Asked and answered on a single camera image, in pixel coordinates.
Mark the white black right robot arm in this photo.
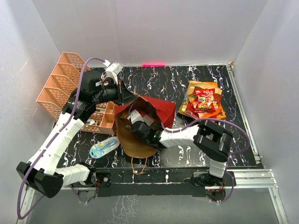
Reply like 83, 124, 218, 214
130, 120, 233, 187

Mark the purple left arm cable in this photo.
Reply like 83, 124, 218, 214
17, 56, 113, 220

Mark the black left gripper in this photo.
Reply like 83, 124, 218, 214
93, 77, 137, 106

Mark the red skittles candy bag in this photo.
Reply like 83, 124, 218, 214
194, 88, 219, 112

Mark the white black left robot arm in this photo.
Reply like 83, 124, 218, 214
16, 70, 137, 198

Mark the orange candy bag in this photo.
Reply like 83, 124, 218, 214
185, 94, 220, 119

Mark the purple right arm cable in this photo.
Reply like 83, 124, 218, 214
127, 101, 251, 203

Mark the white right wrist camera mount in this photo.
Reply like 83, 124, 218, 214
129, 110, 144, 124

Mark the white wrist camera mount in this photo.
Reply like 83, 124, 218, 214
103, 60, 123, 84
129, 110, 144, 124

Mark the red doritos chip bag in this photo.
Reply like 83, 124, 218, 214
185, 87, 222, 119

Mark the peach plastic file organizer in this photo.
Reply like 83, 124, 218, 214
36, 52, 116, 135

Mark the gold teal kettle chips bag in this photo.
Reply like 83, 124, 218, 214
178, 80, 226, 119

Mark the pink tape strip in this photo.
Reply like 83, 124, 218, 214
142, 62, 165, 67

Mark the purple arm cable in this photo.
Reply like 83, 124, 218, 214
17, 56, 113, 220
127, 101, 251, 203

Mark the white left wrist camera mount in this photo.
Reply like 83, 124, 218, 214
103, 60, 123, 84

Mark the blue white packaged item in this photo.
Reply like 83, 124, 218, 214
89, 137, 120, 159

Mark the yellow candy pack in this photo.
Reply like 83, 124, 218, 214
120, 112, 130, 120

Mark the red brown paper bag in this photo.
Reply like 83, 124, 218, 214
114, 94, 176, 161

